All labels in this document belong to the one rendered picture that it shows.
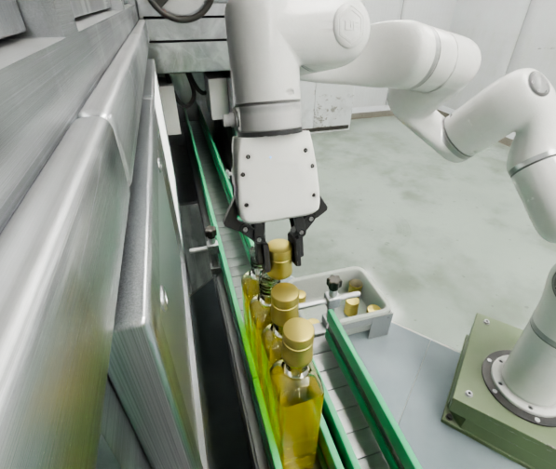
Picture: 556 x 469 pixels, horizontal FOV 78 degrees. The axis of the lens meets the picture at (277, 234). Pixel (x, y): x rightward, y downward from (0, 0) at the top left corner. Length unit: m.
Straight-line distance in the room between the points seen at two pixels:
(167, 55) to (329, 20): 0.92
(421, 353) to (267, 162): 0.67
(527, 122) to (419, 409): 0.57
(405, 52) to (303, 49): 0.18
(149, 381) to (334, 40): 0.35
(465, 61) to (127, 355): 0.56
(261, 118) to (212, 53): 0.93
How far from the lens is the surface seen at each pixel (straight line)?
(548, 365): 0.75
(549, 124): 0.69
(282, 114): 0.38
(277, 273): 0.46
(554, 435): 0.82
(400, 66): 0.54
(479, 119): 0.66
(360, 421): 0.66
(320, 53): 0.41
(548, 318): 0.70
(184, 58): 1.29
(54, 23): 0.28
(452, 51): 0.59
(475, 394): 0.80
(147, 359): 0.21
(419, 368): 0.91
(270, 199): 0.40
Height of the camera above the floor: 1.45
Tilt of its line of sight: 35 degrees down
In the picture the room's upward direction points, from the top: straight up
